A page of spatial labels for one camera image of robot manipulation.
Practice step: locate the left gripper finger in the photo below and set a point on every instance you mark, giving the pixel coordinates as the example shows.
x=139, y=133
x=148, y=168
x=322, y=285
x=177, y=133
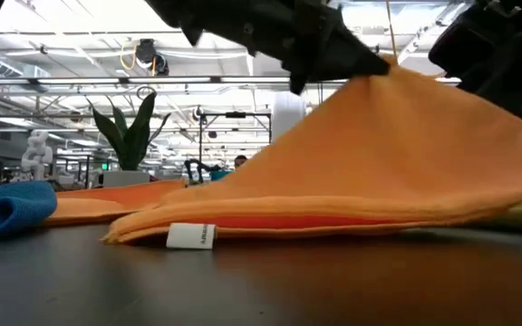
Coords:
x=347, y=59

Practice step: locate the orange microfiber towel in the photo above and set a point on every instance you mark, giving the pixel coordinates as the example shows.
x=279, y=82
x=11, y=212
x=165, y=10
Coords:
x=356, y=158
x=107, y=199

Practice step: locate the blue microfiber towel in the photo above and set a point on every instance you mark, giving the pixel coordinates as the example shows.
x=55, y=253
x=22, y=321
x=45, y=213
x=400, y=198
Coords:
x=7, y=208

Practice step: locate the white building column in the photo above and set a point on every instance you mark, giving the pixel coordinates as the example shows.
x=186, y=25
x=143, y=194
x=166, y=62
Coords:
x=288, y=117

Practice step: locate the person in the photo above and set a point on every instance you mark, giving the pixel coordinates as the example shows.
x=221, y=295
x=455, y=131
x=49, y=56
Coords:
x=241, y=162

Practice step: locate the potted plant in white pot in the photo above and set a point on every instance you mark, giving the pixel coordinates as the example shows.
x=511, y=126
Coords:
x=129, y=145

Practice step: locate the white humanoid figure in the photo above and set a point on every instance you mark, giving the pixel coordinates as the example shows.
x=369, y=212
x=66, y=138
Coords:
x=38, y=156

